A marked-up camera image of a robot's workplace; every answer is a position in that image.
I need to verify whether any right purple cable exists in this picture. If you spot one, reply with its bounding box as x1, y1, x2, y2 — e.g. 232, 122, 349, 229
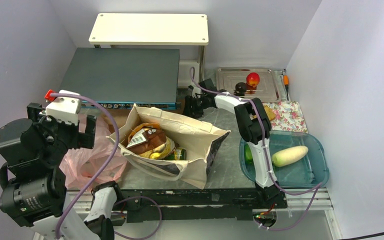
189, 66, 324, 232

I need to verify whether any orange snack packet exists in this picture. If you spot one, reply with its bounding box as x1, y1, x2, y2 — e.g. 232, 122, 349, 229
128, 123, 161, 141

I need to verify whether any dark blue network switch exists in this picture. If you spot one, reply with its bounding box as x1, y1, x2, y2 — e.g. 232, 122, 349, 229
59, 47, 181, 110

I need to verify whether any white radish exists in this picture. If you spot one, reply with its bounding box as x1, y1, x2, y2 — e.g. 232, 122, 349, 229
271, 145, 309, 167

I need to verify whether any orange handled screwdriver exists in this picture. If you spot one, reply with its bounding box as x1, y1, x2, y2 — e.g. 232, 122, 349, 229
283, 75, 289, 100

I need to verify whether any beige canvas tote bag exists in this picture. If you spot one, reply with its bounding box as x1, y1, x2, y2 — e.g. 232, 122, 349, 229
107, 105, 230, 190

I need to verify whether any green pepper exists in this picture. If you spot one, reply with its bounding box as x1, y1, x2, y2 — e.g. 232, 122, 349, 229
244, 144, 254, 164

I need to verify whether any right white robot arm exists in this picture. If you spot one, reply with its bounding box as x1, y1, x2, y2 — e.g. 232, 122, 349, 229
183, 79, 285, 208

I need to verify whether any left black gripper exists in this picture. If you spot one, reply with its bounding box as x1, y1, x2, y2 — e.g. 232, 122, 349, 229
27, 102, 95, 164

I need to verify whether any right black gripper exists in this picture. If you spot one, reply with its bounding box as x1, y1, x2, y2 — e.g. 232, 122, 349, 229
179, 96, 208, 123

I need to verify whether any silver metal tray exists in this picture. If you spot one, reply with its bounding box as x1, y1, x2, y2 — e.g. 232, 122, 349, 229
216, 68, 281, 103

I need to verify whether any yellow snack packet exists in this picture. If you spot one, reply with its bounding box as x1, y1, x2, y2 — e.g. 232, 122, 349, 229
138, 137, 176, 160

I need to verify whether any brown bread slice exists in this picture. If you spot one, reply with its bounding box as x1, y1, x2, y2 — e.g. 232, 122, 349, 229
264, 106, 276, 121

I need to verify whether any white two-tier shelf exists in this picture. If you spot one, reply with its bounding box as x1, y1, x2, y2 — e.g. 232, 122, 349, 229
88, 12, 209, 82

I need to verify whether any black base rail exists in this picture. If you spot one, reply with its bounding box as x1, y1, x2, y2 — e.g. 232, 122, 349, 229
112, 187, 288, 223

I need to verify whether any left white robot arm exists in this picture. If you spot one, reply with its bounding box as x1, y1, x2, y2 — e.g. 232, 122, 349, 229
0, 103, 124, 240

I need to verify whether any floral cloth mat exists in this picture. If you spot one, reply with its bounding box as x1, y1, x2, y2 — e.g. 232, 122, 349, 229
263, 101, 308, 133

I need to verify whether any pink plastic grocery bag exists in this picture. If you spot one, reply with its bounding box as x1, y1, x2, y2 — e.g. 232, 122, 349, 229
59, 117, 128, 190

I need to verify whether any red apple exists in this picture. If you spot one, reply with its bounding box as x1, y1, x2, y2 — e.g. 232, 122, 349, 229
246, 72, 260, 89

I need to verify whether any brown snack packet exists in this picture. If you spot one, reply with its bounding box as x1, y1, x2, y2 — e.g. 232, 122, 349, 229
126, 127, 167, 155

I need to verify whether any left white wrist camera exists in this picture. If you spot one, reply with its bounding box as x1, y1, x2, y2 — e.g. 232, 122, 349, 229
44, 89, 81, 126

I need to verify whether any teal plastic tray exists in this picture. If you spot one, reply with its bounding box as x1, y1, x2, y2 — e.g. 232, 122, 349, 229
239, 129, 331, 189

